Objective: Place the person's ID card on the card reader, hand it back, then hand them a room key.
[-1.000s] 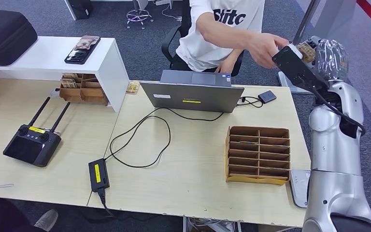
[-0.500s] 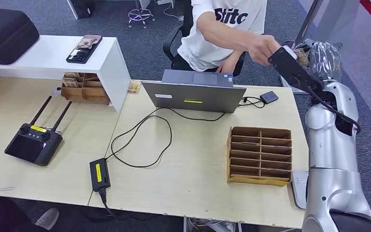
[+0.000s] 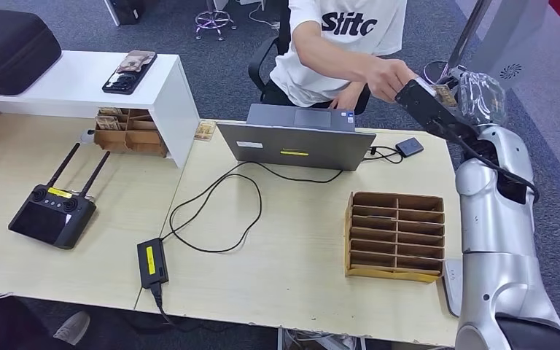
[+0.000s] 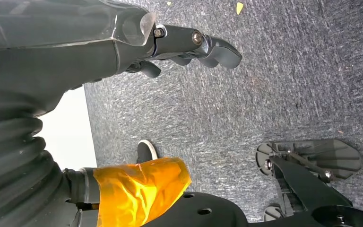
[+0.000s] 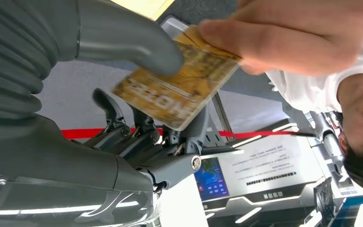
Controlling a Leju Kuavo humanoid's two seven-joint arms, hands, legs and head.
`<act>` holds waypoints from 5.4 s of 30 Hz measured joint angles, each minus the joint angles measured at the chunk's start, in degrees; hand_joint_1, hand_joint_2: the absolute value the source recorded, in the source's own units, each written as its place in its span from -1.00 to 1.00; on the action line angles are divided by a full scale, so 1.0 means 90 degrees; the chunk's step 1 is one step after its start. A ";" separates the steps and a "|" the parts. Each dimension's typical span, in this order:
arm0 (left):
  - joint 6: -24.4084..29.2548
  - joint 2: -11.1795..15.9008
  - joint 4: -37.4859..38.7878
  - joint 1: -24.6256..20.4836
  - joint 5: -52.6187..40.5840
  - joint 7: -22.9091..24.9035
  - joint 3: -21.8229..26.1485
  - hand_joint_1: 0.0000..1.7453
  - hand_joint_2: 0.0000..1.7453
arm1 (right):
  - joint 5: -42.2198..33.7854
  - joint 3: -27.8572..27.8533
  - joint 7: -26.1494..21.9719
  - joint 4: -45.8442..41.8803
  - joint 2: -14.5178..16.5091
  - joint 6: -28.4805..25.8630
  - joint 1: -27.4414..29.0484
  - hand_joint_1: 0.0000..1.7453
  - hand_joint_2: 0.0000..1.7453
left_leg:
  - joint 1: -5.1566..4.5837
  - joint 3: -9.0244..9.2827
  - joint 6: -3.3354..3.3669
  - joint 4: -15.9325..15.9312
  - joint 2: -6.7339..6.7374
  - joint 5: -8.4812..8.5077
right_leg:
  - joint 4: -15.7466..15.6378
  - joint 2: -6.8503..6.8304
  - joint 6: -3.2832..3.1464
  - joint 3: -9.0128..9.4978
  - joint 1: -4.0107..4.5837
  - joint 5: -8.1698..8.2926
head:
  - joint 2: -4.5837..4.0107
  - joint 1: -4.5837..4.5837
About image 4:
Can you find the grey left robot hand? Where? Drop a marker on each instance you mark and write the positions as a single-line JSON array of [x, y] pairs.
[[43, 47]]

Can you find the person's shoe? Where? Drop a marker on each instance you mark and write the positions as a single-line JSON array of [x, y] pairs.
[[145, 152]]

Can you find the orange taped robot joint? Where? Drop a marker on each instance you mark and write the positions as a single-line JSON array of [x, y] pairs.
[[137, 191]]

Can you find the yellow paper scrap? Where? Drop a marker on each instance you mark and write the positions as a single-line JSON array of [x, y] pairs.
[[239, 7]]

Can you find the black robot leg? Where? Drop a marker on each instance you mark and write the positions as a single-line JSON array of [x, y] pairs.
[[306, 188]]

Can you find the black robot foot plate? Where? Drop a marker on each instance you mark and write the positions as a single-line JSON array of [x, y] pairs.
[[335, 156]]

